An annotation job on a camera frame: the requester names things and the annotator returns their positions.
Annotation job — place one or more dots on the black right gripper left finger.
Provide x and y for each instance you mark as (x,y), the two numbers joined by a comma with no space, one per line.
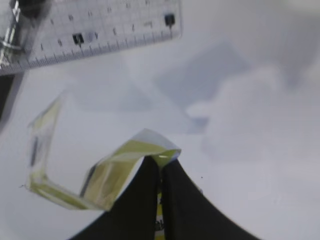
(133,216)

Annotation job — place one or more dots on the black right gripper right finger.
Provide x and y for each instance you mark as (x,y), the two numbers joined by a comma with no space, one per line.
(187,213)

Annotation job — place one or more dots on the yellow waste paper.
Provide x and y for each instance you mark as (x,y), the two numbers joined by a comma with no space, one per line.
(106,180)

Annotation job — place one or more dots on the clear plastic ruler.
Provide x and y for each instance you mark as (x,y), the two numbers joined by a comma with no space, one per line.
(77,29)

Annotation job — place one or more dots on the black pen under ruler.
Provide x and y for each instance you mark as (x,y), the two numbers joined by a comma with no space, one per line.
(19,24)

